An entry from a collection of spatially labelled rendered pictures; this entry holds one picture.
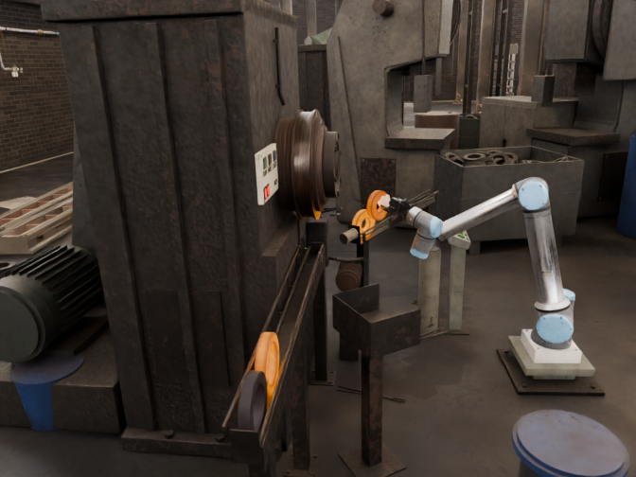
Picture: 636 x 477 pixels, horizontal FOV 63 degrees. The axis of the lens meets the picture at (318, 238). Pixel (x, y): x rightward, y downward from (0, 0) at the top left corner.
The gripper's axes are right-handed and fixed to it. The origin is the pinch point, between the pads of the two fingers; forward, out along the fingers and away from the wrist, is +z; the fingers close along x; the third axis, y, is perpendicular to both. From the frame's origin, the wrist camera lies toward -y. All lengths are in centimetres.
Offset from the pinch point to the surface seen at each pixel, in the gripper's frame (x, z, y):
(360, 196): -172, 128, -94
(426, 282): -28, -27, -46
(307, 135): 63, 0, 44
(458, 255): -42, -34, -28
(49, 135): -171, 849, -289
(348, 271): 24.2, -8.0, -30.0
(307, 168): 68, -7, 34
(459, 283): -43, -40, -45
